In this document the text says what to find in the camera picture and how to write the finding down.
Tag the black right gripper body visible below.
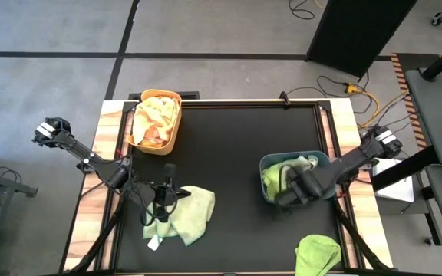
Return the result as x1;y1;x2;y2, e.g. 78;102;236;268
284;166;325;206

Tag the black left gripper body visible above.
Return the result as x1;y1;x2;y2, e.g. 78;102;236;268
150;163;182;223

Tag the lime green towel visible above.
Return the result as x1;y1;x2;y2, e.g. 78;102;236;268
262;163;297;202
294;234;343;276

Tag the golden orange towel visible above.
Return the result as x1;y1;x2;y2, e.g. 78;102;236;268
142;125;167;149

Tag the cream peach towel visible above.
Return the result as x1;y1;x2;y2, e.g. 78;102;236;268
131;95;180;149

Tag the blue plastic basket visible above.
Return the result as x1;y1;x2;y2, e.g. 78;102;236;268
259;149;337;208

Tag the orange plastic basket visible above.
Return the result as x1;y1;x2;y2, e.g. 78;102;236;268
127;88;183;156

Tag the white box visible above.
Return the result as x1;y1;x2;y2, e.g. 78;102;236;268
372;156;416;204

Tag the black diagonal beam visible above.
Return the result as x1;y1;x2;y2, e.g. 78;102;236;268
370;144;440;192

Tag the orange black striped tape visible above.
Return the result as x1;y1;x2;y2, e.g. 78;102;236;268
391;52;428;151

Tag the black partition panel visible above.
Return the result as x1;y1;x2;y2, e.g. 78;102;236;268
305;0;418;80

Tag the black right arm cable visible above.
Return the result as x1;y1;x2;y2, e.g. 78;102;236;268
277;163;289;195

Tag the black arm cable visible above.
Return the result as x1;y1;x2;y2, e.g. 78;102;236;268
277;163;289;195
139;179;179;228

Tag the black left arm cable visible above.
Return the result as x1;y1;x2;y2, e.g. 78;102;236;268
139;179;179;228

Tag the black frame strut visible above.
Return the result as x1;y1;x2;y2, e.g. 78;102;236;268
335;212;393;271
69;187;128;274

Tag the black camera clamp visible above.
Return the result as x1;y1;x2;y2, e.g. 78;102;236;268
278;90;293;107

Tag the yellow floor cable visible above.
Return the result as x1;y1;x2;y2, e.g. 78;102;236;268
345;82;409;130

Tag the black cable loop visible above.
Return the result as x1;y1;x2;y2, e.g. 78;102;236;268
0;166;23;185

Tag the black floor cable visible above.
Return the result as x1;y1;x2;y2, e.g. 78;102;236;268
288;0;317;21

